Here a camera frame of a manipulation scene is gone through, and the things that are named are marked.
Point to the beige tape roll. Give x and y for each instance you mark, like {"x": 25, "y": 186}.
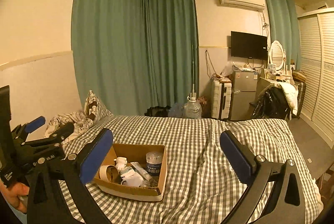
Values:
{"x": 109, "y": 174}

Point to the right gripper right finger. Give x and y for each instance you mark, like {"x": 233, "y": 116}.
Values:
{"x": 286, "y": 202}

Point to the small green curtain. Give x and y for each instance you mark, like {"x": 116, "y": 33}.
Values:
{"x": 284, "y": 27}

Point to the white dressing table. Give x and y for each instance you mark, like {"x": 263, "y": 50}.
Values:
{"x": 263, "y": 84}

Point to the brown cardboard box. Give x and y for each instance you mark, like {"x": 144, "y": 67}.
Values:
{"x": 135, "y": 153}

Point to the silver mini fridge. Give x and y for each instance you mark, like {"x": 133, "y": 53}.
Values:
{"x": 243, "y": 94}

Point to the person's left hand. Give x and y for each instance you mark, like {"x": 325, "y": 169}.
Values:
{"x": 12, "y": 193}

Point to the white louvered wardrobe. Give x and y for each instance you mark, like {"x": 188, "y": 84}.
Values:
{"x": 316, "y": 34}

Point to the white tube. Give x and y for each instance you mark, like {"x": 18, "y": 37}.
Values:
{"x": 142, "y": 172}

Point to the grey checkered bed cover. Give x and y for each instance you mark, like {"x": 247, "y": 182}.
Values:
{"x": 201, "y": 185}

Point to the checkered pillow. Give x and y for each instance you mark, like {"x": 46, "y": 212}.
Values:
{"x": 94, "y": 108}

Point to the white oval vanity mirror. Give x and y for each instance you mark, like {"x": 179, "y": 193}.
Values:
{"x": 277, "y": 56}

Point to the large clear water jug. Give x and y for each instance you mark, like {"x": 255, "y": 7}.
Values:
{"x": 192, "y": 109}

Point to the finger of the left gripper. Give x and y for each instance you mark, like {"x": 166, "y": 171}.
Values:
{"x": 22, "y": 131}
{"x": 57, "y": 137}

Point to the clear floss pick jar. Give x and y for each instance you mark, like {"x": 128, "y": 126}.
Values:
{"x": 154, "y": 162}

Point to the white hard suitcase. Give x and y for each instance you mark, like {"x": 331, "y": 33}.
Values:
{"x": 221, "y": 93}

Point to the large green curtain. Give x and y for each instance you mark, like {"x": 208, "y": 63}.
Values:
{"x": 135, "y": 54}

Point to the white knit glove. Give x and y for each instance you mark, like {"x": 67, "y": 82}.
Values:
{"x": 120, "y": 163}

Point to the black wall television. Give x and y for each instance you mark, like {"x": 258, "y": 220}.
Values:
{"x": 247, "y": 45}

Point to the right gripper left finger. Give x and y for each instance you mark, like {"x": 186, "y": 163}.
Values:
{"x": 46, "y": 203}

